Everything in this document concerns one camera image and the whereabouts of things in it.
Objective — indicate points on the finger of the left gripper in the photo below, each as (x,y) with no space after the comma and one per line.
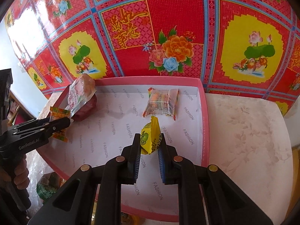
(53,126)

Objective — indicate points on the rainbow striped candy packet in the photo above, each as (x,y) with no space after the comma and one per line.
(162,102)

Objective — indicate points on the left hand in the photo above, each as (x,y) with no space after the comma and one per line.
(21,179)

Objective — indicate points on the peach jelly drink pouch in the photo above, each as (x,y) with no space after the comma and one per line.
(82,99)

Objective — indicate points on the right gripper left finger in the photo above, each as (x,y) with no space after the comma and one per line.
(93,195)

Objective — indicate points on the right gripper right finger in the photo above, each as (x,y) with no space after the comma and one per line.
(206,195)

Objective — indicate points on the yellow candy packet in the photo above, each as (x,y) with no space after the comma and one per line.
(150,137)

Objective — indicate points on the red floral wall covering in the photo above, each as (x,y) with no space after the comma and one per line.
(248,48)

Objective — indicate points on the pink shallow cardboard box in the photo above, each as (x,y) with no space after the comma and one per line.
(114,123)

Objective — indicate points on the green snack packet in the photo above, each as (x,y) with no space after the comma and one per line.
(48,185)

